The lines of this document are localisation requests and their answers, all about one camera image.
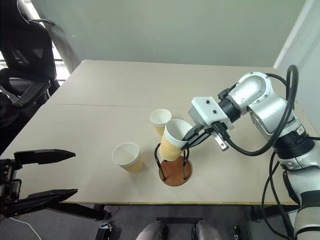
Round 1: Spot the black table leg frame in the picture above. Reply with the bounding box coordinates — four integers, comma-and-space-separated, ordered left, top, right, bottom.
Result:
46, 202, 111, 221

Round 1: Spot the grey rounded robot foot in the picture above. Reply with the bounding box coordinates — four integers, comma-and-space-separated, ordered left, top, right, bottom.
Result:
136, 221, 166, 240
192, 221, 216, 240

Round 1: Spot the black floor bracket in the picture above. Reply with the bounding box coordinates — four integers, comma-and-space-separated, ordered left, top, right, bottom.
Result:
94, 219, 114, 240

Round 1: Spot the white floor cable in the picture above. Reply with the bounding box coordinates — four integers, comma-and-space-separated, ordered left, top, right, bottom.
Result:
8, 216, 41, 240

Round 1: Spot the black robot body cable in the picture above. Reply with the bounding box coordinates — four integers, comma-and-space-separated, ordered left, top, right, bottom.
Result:
259, 151, 296, 238

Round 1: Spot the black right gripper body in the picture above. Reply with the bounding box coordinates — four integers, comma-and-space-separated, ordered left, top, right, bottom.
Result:
199, 121, 230, 152

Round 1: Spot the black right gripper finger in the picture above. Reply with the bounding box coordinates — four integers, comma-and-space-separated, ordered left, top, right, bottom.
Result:
180, 131, 215, 151
181, 126, 204, 142

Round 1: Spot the black office chair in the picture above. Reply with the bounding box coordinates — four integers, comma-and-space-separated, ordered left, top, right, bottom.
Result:
0, 0, 61, 157

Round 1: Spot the brown ripple paper cup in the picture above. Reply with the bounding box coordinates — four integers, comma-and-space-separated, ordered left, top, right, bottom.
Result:
159, 118, 194, 162
149, 109, 173, 137
111, 142, 145, 174

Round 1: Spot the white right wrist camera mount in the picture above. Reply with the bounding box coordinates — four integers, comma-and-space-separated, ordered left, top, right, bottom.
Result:
187, 96, 235, 131

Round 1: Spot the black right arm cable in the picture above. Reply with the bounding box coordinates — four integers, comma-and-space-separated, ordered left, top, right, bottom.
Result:
215, 64, 300, 157

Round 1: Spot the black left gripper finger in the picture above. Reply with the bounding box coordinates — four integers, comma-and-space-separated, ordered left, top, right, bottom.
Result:
0, 188, 79, 219
13, 148, 77, 166

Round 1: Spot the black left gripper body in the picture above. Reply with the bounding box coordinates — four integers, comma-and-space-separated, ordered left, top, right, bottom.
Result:
0, 158, 23, 201

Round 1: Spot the wire cup holder wooden base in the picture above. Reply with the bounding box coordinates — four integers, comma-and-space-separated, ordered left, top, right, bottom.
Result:
153, 142, 194, 188

